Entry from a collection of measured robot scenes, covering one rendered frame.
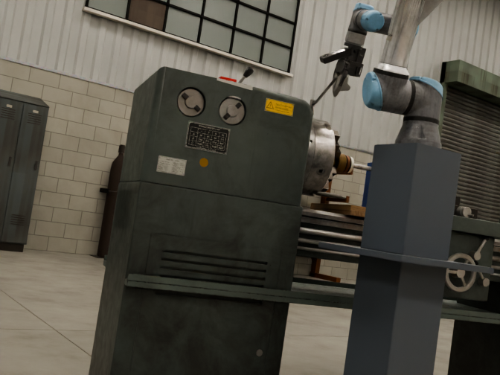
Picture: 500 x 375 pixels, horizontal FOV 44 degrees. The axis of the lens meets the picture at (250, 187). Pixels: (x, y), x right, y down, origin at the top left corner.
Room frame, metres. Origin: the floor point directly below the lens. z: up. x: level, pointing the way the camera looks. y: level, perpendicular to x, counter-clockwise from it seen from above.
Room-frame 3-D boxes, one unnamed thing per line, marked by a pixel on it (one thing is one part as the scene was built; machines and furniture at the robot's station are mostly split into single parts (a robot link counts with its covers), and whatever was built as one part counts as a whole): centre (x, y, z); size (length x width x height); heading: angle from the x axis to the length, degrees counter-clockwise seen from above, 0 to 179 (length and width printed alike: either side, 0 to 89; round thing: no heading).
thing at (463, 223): (2.73, -0.84, 0.90); 0.53 x 0.30 x 0.06; 20
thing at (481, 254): (2.54, -0.89, 0.73); 0.27 x 0.12 x 0.27; 110
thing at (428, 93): (2.05, -0.52, 1.27); 0.13 x 0.12 x 0.14; 102
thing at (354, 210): (2.64, -0.48, 0.89); 0.36 x 0.30 x 0.04; 20
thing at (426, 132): (2.05, -0.53, 1.15); 0.15 x 0.15 x 0.10
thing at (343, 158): (2.59, -0.35, 1.08); 0.09 x 0.09 x 0.09; 20
